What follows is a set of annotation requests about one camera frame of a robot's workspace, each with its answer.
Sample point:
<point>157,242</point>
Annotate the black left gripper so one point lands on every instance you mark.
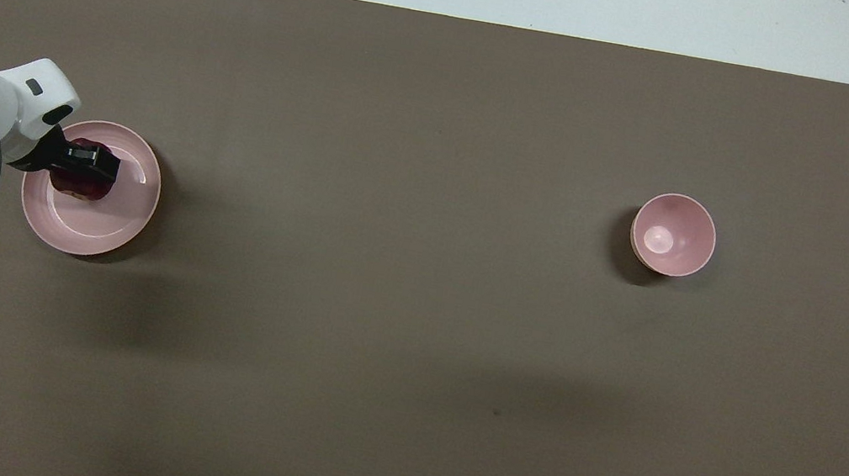
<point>41,156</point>

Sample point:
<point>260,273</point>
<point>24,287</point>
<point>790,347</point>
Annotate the red apple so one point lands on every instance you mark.
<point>81,188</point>

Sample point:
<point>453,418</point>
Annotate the pink plate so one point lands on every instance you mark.
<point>103,225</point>

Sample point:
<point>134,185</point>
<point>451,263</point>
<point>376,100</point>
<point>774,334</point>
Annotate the pink bowl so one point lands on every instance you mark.
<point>672,235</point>

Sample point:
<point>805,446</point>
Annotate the brown table mat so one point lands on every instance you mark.
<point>406,354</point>

